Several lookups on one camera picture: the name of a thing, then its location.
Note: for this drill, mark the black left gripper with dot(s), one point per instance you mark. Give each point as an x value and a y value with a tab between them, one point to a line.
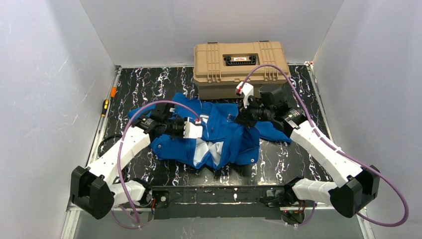
179	127

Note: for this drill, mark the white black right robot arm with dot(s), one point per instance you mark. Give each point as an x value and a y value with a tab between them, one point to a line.
352	188

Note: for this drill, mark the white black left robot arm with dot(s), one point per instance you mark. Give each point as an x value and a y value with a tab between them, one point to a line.
101	185

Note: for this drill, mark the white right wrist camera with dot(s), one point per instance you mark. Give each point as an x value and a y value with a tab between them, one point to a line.
245	90

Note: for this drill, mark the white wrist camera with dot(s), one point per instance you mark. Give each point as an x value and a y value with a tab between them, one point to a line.
245	90
192	130

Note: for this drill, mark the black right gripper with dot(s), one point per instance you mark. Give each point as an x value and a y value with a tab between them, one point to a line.
246	114

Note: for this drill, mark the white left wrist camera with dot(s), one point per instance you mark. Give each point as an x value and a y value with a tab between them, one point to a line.
192	130

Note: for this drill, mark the yellow black handled screwdriver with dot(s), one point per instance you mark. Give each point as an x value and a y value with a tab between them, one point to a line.
105	106

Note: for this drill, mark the tan plastic toolbox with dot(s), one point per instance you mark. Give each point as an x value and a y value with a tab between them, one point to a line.
220	67

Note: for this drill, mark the orange handled screwdriver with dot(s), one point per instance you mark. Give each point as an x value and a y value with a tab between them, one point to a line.
113	92

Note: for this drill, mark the blue zip jacket white lining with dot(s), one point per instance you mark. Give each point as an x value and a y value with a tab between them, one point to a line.
223	141

